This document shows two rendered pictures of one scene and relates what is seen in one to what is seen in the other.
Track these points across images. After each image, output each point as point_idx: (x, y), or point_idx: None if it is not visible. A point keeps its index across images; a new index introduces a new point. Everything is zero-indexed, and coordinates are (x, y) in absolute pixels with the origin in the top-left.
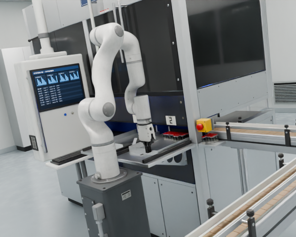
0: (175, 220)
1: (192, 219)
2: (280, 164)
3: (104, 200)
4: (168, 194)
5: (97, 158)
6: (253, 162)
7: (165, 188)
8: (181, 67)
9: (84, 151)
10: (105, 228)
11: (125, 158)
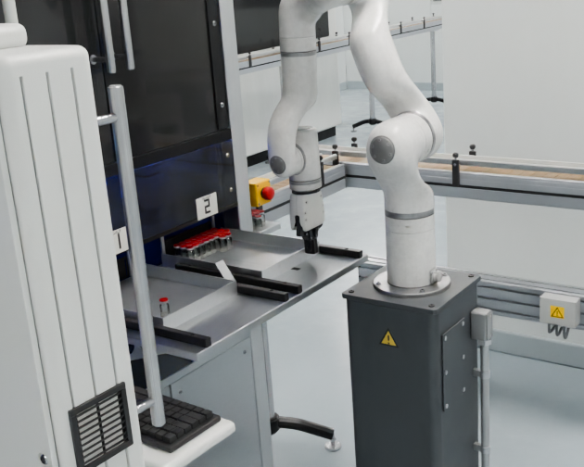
0: (209, 459)
1: (244, 416)
2: (459, 164)
3: (476, 297)
4: (196, 404)
5: (434, 237)
6: None
7: (188, 394)
8: (230, 75)
9: (211, 344)
10: (472, 360)
11: (318, 278)
